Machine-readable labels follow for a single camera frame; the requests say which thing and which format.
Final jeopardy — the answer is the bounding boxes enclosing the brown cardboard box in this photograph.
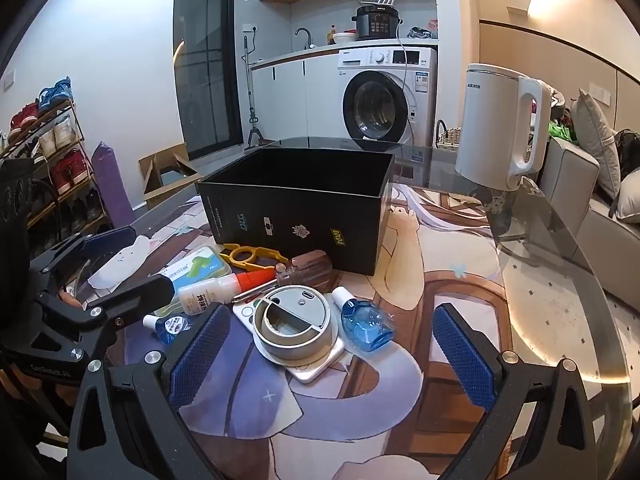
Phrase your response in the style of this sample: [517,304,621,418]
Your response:
[138,142,205,211]

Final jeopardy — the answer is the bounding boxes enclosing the green cloth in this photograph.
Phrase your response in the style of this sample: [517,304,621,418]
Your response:
[549,119,579,144]

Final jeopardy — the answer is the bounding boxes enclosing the black cardboard box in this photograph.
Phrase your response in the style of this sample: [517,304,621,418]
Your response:
[195,147,396,277]

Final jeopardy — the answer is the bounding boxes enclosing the purple yoga mat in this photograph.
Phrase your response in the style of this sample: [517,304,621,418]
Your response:
[91,141,137,229]

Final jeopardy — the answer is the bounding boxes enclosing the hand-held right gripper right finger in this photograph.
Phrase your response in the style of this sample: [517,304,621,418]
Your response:
[431,302,608,480]

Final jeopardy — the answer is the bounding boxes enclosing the small blue bottle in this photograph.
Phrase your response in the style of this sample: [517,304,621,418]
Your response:
[143,312,193,346]

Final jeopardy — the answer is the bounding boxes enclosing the grey pillow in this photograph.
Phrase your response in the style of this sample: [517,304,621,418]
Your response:
[570,89,623,201]

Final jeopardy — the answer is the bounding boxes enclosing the white power bank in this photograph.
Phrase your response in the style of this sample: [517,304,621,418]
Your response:
[257,335,347,386]

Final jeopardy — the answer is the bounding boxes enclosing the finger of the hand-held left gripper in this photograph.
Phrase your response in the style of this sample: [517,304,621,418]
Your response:
[35,274,176,332]
[27,226,138,286]

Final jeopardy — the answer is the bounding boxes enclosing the grey sofa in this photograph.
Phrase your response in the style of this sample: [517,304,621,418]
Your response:
[537,137,640,306]

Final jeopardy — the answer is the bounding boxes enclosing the shoe rack with shoes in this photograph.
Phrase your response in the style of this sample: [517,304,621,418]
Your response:
[0,77,106,241]

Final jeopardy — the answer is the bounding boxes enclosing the green and white packet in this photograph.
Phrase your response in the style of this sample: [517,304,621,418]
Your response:
[154,246,233,281]

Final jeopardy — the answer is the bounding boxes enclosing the clear handle screwdriver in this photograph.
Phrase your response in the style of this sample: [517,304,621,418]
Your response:
[232,252,334,305]

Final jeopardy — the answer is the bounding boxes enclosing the white glue bottle red cap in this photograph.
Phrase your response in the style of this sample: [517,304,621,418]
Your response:
[177,267,278,317]

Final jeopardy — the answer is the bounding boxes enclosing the black glass door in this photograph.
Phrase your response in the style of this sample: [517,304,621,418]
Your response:
[173,0,237,149]

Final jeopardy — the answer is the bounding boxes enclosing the printed table mat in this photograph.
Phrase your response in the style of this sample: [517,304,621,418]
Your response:
[75,185,516,480]

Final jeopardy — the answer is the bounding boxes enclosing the white counter cabinets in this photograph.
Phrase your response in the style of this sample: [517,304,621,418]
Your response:
[250,42,347,144]

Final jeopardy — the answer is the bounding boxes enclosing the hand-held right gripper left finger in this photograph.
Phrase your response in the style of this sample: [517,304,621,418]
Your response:
[67,304,233,480]

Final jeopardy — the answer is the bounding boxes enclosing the yellow plastic tool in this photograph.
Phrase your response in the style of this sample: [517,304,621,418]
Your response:
[220,243,290,267]

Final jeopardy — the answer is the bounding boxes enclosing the white remote control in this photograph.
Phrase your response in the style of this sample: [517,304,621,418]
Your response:
[232,297,261,333]

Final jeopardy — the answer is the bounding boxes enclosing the white electric kettle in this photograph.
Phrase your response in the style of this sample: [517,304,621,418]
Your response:
[454,62,552,192]

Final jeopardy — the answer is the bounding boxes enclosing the white washing machine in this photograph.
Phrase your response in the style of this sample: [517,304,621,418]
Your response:
[336,46,438,153]

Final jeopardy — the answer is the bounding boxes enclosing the wicker basket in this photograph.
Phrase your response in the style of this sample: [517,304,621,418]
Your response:
[435,120,464,149]

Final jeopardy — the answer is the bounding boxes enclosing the grey round device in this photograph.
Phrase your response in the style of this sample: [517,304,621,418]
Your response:
[252,284,337,361]

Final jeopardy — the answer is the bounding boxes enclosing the white pillow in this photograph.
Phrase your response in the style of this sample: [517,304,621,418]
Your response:
[615,167,640,224]

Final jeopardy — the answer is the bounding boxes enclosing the large blue bottle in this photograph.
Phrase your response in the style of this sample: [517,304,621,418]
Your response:
[331,286,396,356]

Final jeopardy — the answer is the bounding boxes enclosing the mop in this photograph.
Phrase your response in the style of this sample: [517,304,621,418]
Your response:
[242,35,266,150]

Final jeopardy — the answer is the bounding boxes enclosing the wooden shoe rack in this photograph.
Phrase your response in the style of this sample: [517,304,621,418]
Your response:
[0,100,114,242]

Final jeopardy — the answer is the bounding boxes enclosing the black pressure cooker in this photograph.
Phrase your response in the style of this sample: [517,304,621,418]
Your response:
[353,5,402,41]

